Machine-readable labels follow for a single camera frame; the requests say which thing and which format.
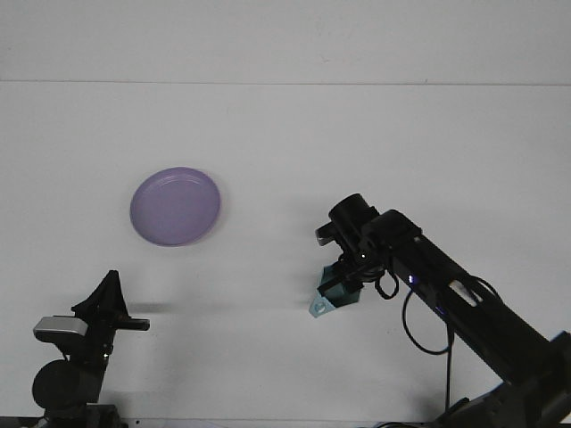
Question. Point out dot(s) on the pale blue faceted cup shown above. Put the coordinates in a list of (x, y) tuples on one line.
[(345, 296)]

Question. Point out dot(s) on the pale purple round plate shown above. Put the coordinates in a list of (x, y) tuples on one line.
[(176, 207)]

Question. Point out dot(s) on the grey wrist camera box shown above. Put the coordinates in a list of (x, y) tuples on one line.
[(324, 241), (58, 327)]

